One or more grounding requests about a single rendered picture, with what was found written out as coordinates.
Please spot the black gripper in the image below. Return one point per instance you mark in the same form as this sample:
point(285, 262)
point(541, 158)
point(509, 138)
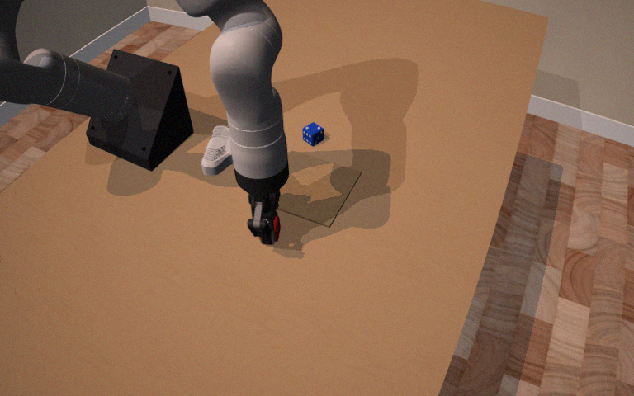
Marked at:
point(263, 195)

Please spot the blue die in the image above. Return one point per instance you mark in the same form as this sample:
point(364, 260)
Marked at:
point(313, 134)

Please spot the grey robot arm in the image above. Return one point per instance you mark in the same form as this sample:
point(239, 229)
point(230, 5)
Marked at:
point(241, 62)

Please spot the tan square mat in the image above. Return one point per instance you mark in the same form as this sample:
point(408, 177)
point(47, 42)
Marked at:
point(316, 189)

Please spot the red die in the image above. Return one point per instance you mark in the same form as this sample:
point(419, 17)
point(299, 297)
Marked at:
point(277, 227)

